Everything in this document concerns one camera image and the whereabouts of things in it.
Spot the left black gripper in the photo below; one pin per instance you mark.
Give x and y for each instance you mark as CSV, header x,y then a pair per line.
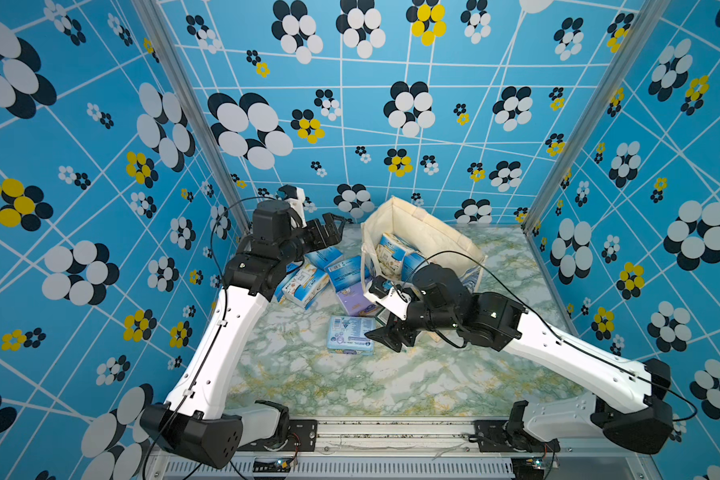
x,y
321,241

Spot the blue tissue pack back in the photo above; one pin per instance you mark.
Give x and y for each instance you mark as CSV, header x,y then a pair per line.
x,y
324,258

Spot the orange white tissue pack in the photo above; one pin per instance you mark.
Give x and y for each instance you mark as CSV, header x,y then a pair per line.
x,y
391,252
305,285

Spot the cream canvas tote bag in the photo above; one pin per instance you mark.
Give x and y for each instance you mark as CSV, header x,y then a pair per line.
x,y
433,240

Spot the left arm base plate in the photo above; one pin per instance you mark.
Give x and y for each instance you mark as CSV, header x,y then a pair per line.
x,y
301,436

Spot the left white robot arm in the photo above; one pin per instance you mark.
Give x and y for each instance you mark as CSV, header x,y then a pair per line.
x,y
192,422

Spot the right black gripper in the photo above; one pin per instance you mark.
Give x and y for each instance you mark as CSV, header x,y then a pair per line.
x,y
389,335

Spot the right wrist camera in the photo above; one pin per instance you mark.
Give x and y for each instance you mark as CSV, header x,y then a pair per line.
x,y
389,296

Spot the blue tissue pack middle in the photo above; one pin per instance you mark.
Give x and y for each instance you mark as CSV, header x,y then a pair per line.
x,y
347,272

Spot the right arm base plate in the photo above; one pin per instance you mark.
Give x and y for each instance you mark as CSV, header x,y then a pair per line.
x,y
492,436

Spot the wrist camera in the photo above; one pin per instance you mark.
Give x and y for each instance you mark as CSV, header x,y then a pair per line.
x,y
389,296
295,197

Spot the purple tissue pack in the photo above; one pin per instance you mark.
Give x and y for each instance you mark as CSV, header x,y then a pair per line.
x,y
355,303

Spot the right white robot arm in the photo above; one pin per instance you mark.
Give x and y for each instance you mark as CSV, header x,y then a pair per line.
x,y
624,401

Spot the aluminium front rail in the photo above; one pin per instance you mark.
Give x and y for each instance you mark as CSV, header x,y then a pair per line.
x,y
414,448

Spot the orange white tissue pack back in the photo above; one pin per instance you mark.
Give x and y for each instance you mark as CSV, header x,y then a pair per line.
x,y
305,285

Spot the light blue tissue pack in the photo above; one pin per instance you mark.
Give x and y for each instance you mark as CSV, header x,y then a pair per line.
x,y
347,335

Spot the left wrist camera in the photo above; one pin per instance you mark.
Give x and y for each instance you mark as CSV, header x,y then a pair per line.
x,y
295,197

